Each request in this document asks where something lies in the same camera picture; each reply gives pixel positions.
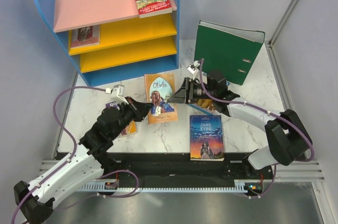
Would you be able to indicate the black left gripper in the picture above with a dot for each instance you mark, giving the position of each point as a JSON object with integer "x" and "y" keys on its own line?
{"x": 140, "y": 109}

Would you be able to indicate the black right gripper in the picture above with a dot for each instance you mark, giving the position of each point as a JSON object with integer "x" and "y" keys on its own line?
{"x": 185, "y": 93}

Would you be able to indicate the Othello orange book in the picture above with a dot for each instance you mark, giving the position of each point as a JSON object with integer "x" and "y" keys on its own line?
{"x": 159, "y": 87}

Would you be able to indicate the dogs Bark picture book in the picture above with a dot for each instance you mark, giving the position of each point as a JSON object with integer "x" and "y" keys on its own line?
{"x": 204, "y": 105}

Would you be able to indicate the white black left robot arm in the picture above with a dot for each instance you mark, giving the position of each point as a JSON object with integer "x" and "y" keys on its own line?
{"x": 88, "y": 160}

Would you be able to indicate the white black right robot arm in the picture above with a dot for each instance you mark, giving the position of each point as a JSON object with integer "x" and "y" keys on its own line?
{"x": 286, "y": 135}

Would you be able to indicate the Roald Dahl Charlie book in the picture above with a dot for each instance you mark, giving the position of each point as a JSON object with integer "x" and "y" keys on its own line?
{"x": 129, "y": 129}

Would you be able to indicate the Jane Eyre blue book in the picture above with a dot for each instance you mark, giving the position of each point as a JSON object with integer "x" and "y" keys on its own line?
{"x": 206, "y": 138}

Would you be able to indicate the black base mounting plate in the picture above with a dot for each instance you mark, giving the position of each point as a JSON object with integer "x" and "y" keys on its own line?
{"x": 166, "y": 170}

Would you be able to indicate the green lever arch file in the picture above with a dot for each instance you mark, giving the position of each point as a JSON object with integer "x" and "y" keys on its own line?
{"x": 228, "y": 49}

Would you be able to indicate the blue yellow pink bookshelf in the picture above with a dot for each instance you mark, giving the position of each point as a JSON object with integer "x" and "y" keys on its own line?
{"x": 130, "y": 46}

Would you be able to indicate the pink book on shelf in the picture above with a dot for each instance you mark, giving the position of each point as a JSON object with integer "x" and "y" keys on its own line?
{"x": 85, "y": 36}

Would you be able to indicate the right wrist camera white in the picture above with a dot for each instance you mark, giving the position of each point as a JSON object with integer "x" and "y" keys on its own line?
{"x": 194, "y": 70}

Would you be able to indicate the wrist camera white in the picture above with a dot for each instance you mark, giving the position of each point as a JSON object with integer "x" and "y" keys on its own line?
{"x": 194, "y": 70}
{"x": 117, "y": 93}

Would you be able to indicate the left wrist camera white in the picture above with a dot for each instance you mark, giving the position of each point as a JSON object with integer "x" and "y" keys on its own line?
{"x": 117, "y": 93}

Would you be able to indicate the light blue cable duct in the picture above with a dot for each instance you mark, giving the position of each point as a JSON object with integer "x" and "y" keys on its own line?
{"x": 105, "y": 187}

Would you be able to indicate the aluminium frame rail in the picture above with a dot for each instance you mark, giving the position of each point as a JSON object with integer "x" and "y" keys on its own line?
{"x": 283, "y": 21}

